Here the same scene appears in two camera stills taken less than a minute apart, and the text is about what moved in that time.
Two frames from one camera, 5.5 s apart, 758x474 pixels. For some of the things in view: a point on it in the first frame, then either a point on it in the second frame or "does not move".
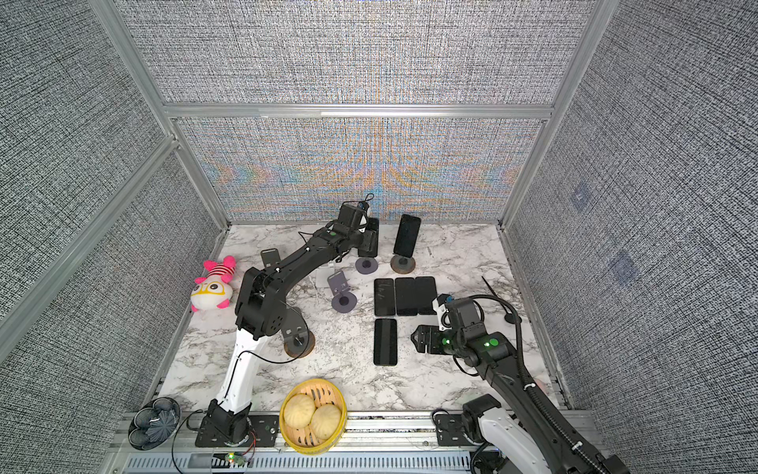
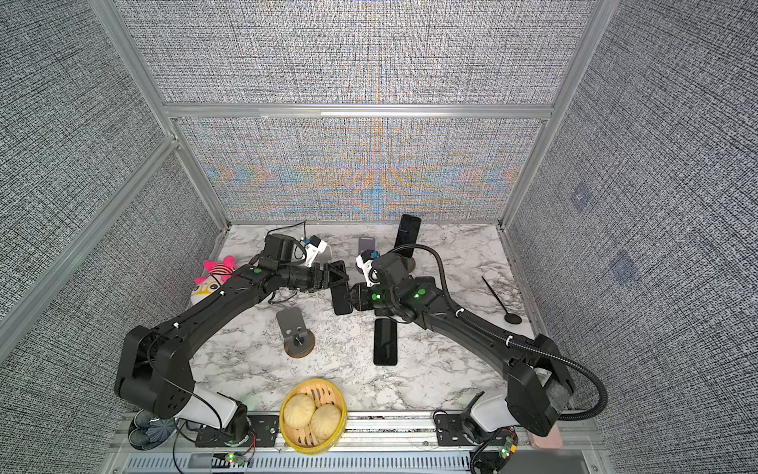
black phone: x=385 y=342 does not move
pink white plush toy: x=216 y=288 does not move
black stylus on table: x=509 y=317 does not move
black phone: x=370 y=245 to x=341 y=299
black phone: x=407 y=235 does not move
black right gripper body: x=441 y=341 to x=376 y=297
